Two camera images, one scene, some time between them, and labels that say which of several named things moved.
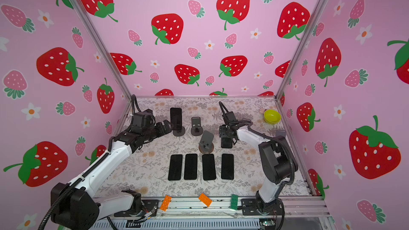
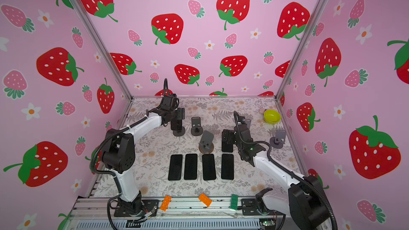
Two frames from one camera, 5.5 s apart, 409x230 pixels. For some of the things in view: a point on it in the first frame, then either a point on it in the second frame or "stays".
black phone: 190,166 stays
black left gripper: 158,125 to 181,113
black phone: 208,167 stays
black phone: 176,117 stays
